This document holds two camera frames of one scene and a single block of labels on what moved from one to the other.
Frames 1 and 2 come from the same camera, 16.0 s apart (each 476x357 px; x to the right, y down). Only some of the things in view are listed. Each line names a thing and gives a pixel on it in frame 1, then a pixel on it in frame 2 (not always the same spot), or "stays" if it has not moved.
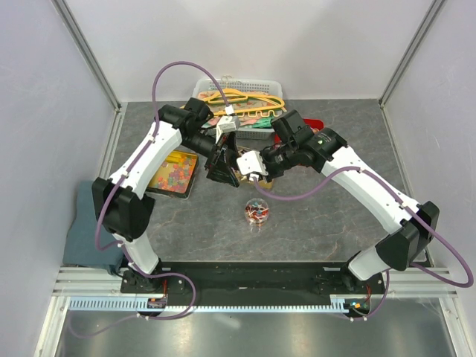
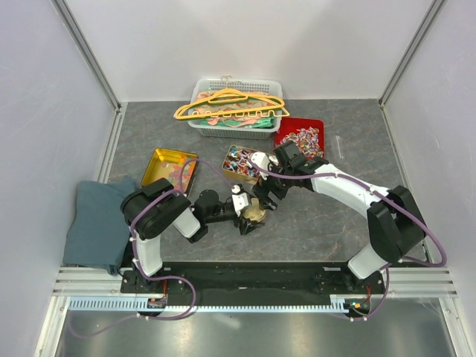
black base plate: [247, 280] stays
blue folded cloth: [80, 248] stays
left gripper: [219, 165] to [248, 225]
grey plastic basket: [256, 103] stays
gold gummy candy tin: [178, 176] stays
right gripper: [271, 175] to [262, 188]
